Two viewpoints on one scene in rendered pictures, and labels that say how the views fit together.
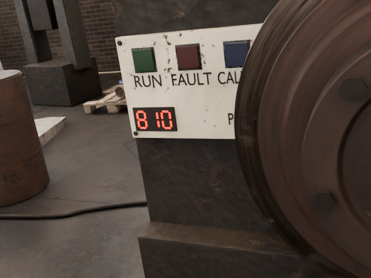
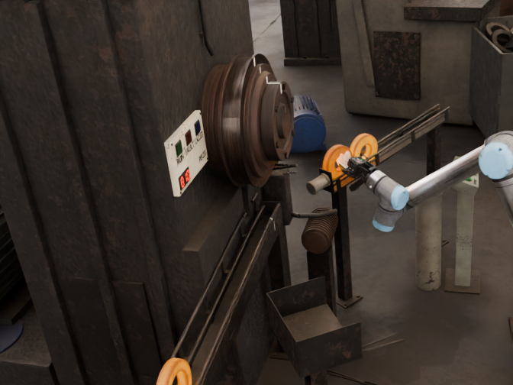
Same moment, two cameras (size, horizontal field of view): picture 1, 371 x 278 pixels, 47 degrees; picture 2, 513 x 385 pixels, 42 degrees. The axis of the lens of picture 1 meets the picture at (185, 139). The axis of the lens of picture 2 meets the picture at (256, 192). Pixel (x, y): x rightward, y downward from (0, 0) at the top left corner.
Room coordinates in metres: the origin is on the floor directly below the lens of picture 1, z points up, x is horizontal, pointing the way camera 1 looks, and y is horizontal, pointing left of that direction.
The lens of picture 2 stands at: (0.66, 1.94, 2.00)
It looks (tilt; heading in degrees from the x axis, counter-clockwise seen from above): 28 degrees down; 265
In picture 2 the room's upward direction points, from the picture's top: 7 degrees counter-clockwise
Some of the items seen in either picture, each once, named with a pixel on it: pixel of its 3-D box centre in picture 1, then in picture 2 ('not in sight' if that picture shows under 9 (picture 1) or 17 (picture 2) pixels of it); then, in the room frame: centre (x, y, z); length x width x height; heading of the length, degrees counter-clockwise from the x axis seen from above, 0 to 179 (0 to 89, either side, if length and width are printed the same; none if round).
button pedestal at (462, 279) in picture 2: not in sight; (464, 227); (-0.50, -0.61, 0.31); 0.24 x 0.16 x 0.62; 66
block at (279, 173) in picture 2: not in sight; (276, 196); (0.37, -0.51, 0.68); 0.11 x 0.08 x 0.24; 156
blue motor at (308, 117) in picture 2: not in sight; (301, 121); (-0.10, -2.51, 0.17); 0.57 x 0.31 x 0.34; 86
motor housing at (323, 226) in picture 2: not in sight; (323, 268); (0.19, -0.54, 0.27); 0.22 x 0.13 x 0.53; 66
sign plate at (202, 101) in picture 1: (194, 86); (188, 152); (0.69, -0.03, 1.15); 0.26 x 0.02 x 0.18; 66
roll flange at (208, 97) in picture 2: not in sight; (230, 121); (0.53, -0.32, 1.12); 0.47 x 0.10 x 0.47; 66
